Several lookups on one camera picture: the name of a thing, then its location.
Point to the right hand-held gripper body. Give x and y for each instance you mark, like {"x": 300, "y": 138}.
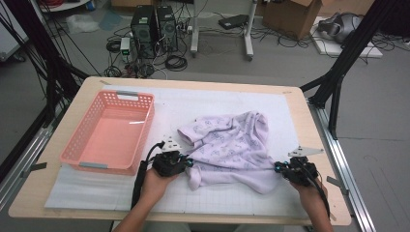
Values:
{"x": 301, "y": 170}

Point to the person's right hand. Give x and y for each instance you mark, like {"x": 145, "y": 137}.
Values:
{"x": 311, "y": 198}

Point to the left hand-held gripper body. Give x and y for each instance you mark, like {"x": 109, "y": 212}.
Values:
{"x": 167, "y": 164}

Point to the aluminium rail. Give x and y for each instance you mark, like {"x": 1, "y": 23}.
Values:
{"x": 345, "y": 167}
{"x": 29, "y": 154}

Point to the pink plastic basket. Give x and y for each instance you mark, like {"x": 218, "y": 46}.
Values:
{"x": 109, "y": 141}

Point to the white round table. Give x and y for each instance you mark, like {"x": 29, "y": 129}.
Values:
{"x": 64, "y": 5}

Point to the white grid mat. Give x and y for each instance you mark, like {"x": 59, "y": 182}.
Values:
{"x": 209, "y": 100}

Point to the teal plastic sheet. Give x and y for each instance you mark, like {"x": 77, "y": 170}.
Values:
{"x": 109, "y": 21}

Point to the black flat box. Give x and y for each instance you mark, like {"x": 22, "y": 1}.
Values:
{"x": 233, "y": 21}

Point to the clear plastic bag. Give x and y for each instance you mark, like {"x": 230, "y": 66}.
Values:
{"x": 80, "y": 22}

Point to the grey rounded device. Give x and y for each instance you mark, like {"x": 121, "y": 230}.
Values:
{"x": 341, "y": 27}

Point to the black metal frame post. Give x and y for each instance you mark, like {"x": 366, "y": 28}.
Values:
{"x": 351, "y": 48}
{"x": 42, "y": 48}

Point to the white power adapter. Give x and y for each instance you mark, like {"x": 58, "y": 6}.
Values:
{"x": 125, "y": 45}

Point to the lilac patterned towel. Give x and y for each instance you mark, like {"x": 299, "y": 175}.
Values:
{"x": 232, "y": 148}

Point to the white foam sheet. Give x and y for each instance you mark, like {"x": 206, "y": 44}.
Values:
{"x": 83, "y": 190}

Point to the white floor board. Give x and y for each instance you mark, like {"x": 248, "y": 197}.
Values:
{"x": 328, "y": 48}

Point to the wide black computer tower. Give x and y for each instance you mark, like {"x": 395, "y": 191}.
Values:
{"x": 143, "y": 32}

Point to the person's left hand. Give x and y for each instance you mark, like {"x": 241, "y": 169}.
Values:
{"x": 156, "y": 188}

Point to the open cardboard box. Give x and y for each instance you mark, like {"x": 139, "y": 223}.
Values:
{"x": 290, "y": 17}

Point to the narrow black computer tower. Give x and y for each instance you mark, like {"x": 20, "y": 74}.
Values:
{"x": 167, "y": 30}

